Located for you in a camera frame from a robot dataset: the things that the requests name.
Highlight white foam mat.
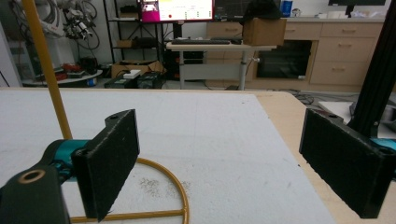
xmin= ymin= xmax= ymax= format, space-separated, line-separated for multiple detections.
xmin=0 ymin=89 xmax=339 ymax=224

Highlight white standing desk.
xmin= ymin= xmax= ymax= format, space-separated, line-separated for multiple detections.
xmin=165 ymin=42 xmax=277 ymax=91

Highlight black cloth bag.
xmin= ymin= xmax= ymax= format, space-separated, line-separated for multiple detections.
xmin=243 ymin=0 xmax=283 ymax=23

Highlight dark computer monitor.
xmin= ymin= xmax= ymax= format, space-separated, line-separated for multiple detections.
xmin=214 ymin=0 xmax=250 ymax=22

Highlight black keyboard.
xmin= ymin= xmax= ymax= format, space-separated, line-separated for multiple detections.
xmin=170 ymin=38 xmax=232 ymax=46

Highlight black monitor on cabinet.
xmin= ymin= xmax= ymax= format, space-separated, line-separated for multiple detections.
xmin=328 ymin=0 xmax=388 ymax=19

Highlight small white box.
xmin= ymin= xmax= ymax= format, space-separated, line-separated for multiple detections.
xmin=122 ymin=69 xmax=142 ymax=80

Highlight black equipment case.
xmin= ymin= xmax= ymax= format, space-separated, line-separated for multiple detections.
xmin=104 ymin=71 xmax=166 ymax=90

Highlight yellow metal stand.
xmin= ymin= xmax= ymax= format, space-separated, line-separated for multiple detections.
xmin=21 ymin=0 xmax=191 ymax=224

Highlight beige drawer cabinet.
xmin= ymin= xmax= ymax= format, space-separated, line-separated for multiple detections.
xmin=205 ymin=16 xmax=386 ymax=93

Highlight floor cables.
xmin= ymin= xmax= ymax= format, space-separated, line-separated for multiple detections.
xmin=289 ymin=89 xmax=316 ymax=105

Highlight black built-in appliance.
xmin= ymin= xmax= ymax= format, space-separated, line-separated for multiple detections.
xmin=256 ymin=39 xmax=313 ymax=79

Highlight black shelf rack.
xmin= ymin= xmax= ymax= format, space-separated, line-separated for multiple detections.
xmin=102 ymin=0 xmax=166 ymax=64

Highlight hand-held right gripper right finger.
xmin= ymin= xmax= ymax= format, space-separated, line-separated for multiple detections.
xmin=299 ymin=107 xmax=396 ymax=219

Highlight brown cardboard box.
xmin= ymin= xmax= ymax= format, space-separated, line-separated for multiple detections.
xmin=242 ymin=17 xmax=288 ymax=48

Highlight lit computer monitor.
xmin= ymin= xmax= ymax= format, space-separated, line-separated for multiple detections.
xmin=138 ymin=0 xmax=216 ymax=24

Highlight round low platform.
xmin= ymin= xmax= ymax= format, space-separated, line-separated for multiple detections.
xmin=21 ymin=63 xmax=104 ymax=89

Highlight open cardboard box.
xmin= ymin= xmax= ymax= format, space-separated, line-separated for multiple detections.
xmin=110 ymin=59 xmax=166 ymax=79

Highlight black metal post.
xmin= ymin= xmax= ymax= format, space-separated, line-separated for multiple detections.
xmin=346 ymin=0 xmax=396 ymax=138

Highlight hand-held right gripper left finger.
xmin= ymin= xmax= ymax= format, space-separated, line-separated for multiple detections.
xmin=71 ymin=108 xmax=140 ymax=223

